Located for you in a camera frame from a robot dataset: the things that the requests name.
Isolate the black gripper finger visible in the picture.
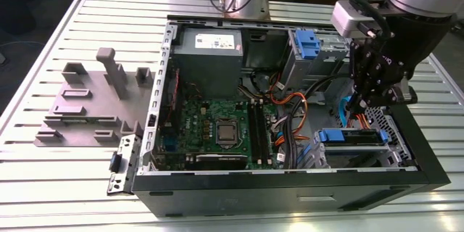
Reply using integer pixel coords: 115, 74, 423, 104
350, 39, 391, 115

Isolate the orange power wire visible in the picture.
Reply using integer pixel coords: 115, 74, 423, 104
354, 111, 376, 131

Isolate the hard disk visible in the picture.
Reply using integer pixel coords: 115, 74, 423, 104
318, 128, 390, 162

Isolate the metal disk bay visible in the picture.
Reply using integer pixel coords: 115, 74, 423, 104
314, 127, 416, 172

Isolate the metal optical drive cage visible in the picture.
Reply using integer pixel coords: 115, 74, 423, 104
282, 27, 359, 93

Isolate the blue plastic drive latch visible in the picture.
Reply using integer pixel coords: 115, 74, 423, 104
295, 29, 322, 60

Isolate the black RAM slot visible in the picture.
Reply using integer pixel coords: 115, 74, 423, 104
248, 98, 264, 165
256, 98, 274, 166

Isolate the silver CPU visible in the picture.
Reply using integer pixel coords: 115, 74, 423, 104
219, 125, 238, 141

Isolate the grey power supply unit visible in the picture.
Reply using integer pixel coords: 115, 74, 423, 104
172, 27, 244, 100

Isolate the black CPU socket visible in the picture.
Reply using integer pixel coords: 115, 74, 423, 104
215, 117, 242, 151

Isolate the black graphics card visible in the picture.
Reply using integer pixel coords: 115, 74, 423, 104
184, 152, 251, 171

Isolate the black PC case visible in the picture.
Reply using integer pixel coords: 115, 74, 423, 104
131, 14, 451, 218

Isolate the green motherboard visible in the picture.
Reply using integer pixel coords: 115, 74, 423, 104
155, 98, 287, 170

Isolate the grey parts rack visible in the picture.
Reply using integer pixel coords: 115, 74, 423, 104
32, 47, 158, 148

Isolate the green RAM stick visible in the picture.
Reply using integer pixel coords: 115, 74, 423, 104
60, 117, 102, 124

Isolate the blue data wire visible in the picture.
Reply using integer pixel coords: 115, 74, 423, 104
339, 95, 355, 129

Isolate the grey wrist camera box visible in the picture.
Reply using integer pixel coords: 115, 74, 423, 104
330, 0, 384, 39

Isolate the orange red wire bundle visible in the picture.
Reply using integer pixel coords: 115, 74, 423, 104
270, 92, 310, 147

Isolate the black cable bundle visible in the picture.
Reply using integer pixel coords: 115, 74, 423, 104
283, 73, 355, 170

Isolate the metal card retention bracket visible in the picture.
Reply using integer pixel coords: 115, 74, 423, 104
106, 133, 142, 196

